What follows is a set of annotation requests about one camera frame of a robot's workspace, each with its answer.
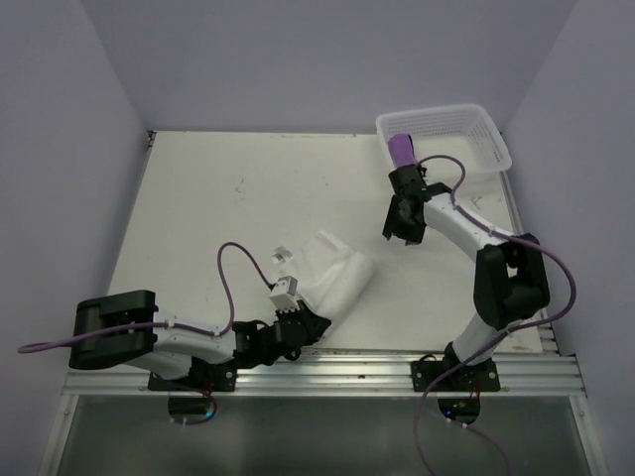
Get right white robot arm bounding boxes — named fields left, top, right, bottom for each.
left=382, top=165, right=551, bottom=390

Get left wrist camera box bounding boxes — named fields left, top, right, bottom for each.
left=269, top=276, right=300, bottom=312

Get aluminium mounting rail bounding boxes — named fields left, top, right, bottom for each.
left=63, top=349, right=585, bottom=398

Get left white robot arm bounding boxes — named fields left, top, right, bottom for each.
left=68, top=291, right=331, bottom=390

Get purple microfiber towel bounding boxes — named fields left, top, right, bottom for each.
left=387, top=134, right=427, bottom=178

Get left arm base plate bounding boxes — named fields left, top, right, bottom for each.
left=148, top=361, right=237, bottom=394

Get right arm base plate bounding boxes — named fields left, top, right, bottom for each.
left=410, top=354, right=501, bottom=393

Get white perforated plastic basket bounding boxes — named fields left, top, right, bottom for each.
left=375, top=104, right=512, bottom=175

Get white towel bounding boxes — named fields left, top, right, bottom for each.
left=272, top=230, right=373, bottom=324

